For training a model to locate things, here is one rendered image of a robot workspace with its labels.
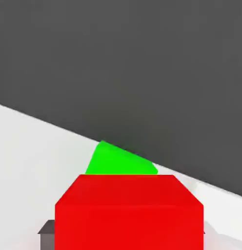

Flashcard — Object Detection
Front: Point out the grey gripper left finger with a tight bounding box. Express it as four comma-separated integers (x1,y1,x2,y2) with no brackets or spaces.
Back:
19,219,56,250

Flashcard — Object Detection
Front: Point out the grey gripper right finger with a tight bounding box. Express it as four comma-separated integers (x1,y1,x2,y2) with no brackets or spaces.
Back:
203,220,242,250

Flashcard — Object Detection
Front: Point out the small red cube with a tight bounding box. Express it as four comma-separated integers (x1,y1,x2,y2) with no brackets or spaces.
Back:
54,174,204,250

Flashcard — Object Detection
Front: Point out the small green cube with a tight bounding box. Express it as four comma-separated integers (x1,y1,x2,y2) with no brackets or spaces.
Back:
85,140,159,175

